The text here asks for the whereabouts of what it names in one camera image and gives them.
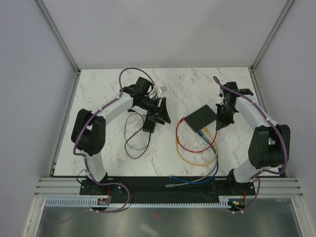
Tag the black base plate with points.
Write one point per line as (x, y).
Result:
(159, 189)

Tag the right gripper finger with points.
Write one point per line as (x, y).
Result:
(226, 120)
(220, 120)

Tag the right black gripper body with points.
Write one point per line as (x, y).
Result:
(228, 110)

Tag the right aluminium frame post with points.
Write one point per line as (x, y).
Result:
(278, 23)

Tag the left aluminium frame post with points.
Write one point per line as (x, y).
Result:
(56, 33)

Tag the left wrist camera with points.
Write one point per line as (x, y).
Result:
(161, 91)

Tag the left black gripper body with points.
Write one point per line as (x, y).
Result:
(150, 106)

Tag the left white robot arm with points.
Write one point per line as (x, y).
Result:
(89, 132)

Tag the aluminium front rail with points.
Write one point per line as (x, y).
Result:
(270, 187)

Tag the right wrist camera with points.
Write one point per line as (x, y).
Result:
(233, 86)

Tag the black power adapter with cord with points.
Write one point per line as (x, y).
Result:
(148, 127)

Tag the black network switch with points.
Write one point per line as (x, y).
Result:
(200, 118)

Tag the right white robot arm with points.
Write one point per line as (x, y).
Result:
(270, 142)

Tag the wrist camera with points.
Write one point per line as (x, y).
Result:
(161, 91)
(233, 86)

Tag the white slotted cable duct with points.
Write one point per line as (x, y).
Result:
(97, 203)

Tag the aluminium frame post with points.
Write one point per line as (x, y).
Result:
(56, 33)
(278, 23)

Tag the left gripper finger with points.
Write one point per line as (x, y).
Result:
(156, 118)
(163, 116)

